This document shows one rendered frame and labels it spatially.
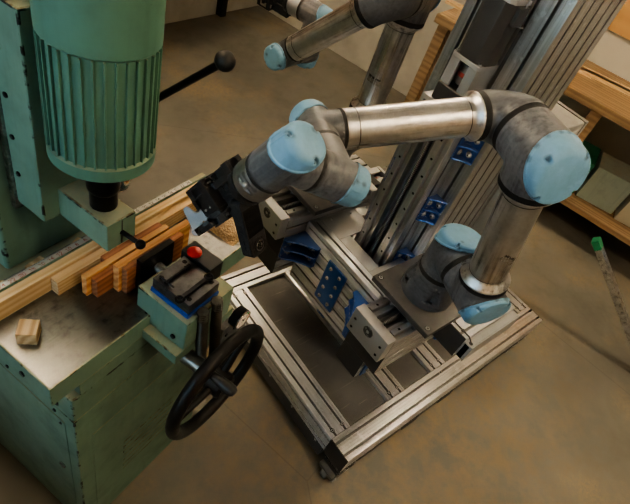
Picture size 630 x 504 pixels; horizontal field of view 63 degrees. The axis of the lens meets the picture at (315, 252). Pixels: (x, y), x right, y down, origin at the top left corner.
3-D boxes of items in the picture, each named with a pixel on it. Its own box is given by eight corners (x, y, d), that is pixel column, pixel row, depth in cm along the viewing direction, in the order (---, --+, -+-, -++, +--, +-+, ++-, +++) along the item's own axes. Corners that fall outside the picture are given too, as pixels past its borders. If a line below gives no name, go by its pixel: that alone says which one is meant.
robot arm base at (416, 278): (424, 263, 151) (439, 240, 145) (460, 300, 145) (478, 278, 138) (390, 280, 143) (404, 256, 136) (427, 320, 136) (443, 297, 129)
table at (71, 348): (87, 442, 90) (85, 427, 86) (-25, 339, 97) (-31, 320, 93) (285, 268, 132) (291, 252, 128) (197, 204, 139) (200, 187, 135)
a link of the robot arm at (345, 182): (359, 145, 89) (311, 121, 83) (381, 187, 82) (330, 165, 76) (332, 177, 93) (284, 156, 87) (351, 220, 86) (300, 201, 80)
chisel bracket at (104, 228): (107, 257, 101) (107, 227, 95) (59, 219, 104) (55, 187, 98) (136, 240, 106) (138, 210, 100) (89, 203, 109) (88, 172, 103)
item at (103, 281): (97, 298, 104) (97, 282, 100) (91, 293, 104) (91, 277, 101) (184, 240, 121) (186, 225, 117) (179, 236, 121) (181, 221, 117)
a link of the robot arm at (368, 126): (529, 68, 100) (286, 87, 89) (560, 99, 94) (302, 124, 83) (508, 118, 109) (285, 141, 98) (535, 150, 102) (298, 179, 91)
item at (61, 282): (58, 295, 101) (57, 283, 99) (52, 290, 102) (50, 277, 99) (238, 185, 140) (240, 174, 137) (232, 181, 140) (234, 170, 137)
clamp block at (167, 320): (181, 352, 104) (186, 327, 98) (134, 313, 107) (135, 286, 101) (229, 311, 114) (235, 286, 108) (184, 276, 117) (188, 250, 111)
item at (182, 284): (187, 319, 99) (190, 302, 95) (146, 287, 101) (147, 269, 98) (231, 284, 108) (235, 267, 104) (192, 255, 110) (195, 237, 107)
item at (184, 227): (118, 292, 106) (118, 268, 101) (112, 287, 106) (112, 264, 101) (187, 245, 120) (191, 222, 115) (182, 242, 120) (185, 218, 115)
